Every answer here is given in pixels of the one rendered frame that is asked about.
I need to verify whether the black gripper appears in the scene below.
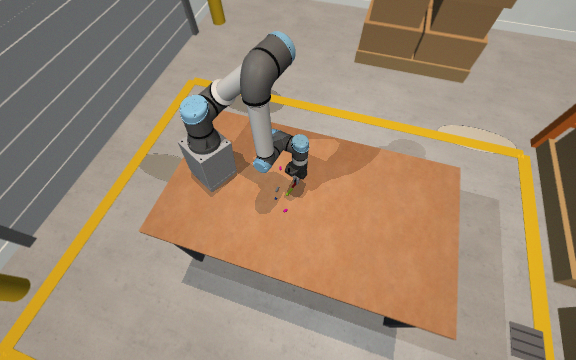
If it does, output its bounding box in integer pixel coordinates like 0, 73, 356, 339
285, 157, 308, 185

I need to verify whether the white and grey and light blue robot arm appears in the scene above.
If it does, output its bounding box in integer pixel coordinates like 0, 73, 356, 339
180, 31, 309, 173

